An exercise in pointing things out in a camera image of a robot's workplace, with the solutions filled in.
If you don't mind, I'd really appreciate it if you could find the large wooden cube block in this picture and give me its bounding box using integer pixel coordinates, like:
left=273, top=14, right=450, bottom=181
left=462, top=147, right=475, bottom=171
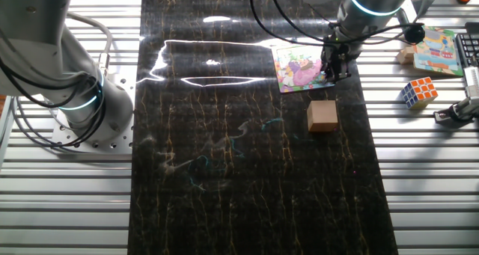
left=306, top=99, right=339, bottom=133

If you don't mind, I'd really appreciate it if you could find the butterfly girl puzzle board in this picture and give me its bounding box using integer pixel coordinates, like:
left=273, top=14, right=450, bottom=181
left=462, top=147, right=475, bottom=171
left=271, top=44, right=336, bottom=94

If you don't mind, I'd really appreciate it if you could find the black marble mat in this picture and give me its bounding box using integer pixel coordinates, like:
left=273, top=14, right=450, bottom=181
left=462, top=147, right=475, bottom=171
left=126, top=0, right=400, bottom=255

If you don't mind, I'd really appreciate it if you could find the black keyboard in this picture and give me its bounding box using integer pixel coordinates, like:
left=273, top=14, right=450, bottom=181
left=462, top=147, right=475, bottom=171
left=454, top=22, right=479, bottom=69

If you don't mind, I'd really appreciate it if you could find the silver ribbed camera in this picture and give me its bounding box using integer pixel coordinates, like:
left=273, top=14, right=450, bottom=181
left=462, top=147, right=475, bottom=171
left=463, top=66, right=479, bottom=99

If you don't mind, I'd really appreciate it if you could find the colourful picture book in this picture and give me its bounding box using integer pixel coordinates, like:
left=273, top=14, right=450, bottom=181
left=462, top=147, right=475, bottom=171
left=413, top=25, right=464, bottom=78

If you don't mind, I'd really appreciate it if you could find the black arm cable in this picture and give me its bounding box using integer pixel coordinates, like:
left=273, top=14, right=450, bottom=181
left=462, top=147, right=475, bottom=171
left=249, top=0, right=420, bottom=49

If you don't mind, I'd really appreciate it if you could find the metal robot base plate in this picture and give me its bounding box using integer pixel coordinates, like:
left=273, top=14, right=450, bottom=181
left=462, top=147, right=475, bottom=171
left=50, top=64, right=138, bottom=155

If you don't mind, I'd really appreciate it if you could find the rubiks cube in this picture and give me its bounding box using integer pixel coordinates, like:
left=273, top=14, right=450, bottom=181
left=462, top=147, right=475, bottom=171
left=400, top=76, right=439, bottom=111

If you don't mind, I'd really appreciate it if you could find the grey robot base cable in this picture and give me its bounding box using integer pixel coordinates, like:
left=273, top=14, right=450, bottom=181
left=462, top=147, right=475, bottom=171
left=65, top=11, right=114, bottom=76

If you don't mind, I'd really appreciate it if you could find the small wooden block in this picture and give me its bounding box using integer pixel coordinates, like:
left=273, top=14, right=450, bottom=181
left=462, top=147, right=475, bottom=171
left=396, top=46, right=415, bottom=65

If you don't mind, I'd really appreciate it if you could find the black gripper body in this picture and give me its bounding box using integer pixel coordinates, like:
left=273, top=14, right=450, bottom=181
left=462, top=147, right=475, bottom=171
left=320, top=36, right=356, bottom=71

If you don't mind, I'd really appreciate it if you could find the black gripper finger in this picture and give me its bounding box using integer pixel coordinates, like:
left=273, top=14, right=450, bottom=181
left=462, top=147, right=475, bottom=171
left=324, top=60, right=341, bottom=84
left=338, top=58, right=352, bottom=79

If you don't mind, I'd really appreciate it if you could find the black clamp tool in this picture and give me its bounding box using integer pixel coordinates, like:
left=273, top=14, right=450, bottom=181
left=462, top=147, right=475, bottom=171
left=433, top=96, right=479, bottom=123

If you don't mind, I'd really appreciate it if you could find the black base cable bundle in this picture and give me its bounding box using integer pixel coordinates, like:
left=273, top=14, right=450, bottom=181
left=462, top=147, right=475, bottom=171
left=0, top=56, right=106, bottom=151

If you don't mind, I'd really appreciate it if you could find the grey metal wrist bracket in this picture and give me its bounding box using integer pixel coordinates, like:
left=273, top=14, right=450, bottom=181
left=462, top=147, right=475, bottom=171
left=395, top=7, right=412, bottom=28

